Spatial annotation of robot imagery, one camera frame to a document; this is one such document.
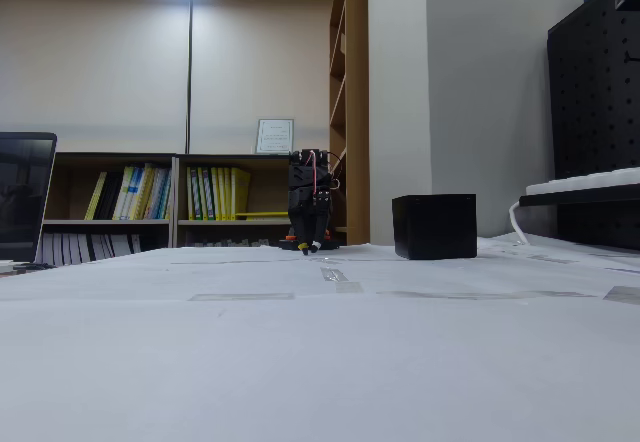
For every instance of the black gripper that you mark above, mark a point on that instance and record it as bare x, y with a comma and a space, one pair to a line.
306, 203

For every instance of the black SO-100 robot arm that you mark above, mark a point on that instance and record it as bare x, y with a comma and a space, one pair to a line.
302, 172

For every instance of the black open box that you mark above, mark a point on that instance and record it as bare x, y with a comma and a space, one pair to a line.
435, 227

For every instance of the clear tape strip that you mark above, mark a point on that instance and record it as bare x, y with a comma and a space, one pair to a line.
625, 295
349, 287
334, 275

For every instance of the wide yellow binder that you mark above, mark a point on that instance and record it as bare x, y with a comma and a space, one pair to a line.
241, 192

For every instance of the framed white certificate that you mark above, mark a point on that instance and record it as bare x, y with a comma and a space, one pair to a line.
275, 136

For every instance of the yellow binder green label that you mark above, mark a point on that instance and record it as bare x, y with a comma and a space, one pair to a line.
204, 194
193, 194

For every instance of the low wooden bookshelf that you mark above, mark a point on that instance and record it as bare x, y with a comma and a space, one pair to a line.
225, 157
115, 157

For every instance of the white paper table cover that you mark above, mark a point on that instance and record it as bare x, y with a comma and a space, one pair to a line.
320, 362

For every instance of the white green book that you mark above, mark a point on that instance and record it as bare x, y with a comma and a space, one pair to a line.
160, 194

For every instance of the blue white book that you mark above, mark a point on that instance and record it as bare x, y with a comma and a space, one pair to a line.
141, 192

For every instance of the white binder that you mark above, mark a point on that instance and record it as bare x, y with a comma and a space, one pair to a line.
136, 243
48, 249
66, 249

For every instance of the tall wooden bookshelf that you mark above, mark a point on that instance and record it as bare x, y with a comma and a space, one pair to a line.
357, 62

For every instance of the white yellow paperback book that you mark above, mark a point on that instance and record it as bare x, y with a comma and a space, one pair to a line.
125, 192

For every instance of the black book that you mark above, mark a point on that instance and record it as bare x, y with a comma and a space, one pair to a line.
109, 197

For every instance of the thin yellow book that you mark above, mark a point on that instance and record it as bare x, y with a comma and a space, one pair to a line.
96, 196

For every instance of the white power strip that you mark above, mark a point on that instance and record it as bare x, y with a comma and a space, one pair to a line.
590, 179

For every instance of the black laptop screen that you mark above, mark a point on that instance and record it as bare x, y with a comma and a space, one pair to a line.
22, 197

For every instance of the black pegboard panel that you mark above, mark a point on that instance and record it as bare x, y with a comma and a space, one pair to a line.
590, 87

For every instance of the black wall conduit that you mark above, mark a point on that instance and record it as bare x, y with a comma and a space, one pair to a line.
190, 62

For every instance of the black shelf rail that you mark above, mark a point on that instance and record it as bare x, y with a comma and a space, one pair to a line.
575, 197

